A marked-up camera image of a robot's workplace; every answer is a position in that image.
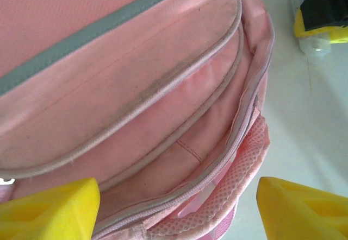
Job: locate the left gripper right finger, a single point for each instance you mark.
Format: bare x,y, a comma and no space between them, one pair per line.
304,210

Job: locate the small clear plastic box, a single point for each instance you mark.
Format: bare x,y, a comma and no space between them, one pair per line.
315,47

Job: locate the pink student backpack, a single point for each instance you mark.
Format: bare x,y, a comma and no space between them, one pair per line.
136,74

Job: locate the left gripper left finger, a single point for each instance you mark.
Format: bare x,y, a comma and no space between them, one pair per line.
49,213

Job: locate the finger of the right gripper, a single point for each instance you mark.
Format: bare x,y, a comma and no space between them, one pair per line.
323,6
340,37

